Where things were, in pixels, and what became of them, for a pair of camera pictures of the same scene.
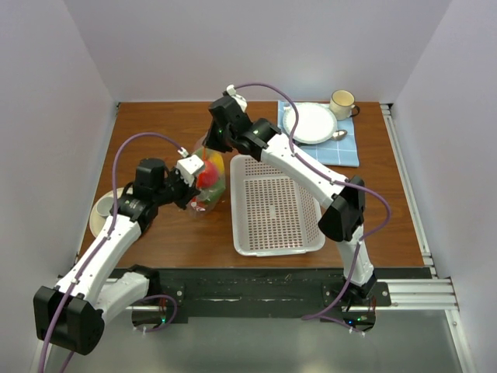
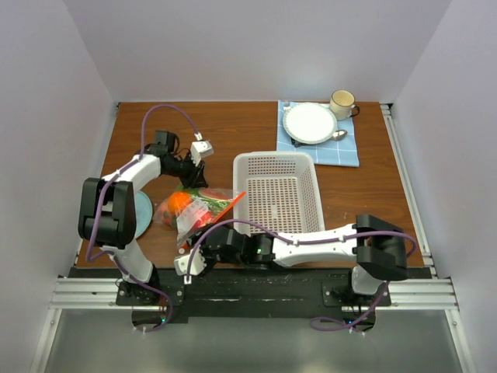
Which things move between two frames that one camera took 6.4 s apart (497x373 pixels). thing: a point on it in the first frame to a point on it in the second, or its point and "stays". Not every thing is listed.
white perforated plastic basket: [272, 214] stays
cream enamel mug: [342, 103] stays
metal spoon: [338, 134] stays
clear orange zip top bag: [211, 179] to [187, 210]
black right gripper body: [217, 139] to [213, 257]
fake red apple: [207, 176] to [206, 218]
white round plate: [317, 123] stays
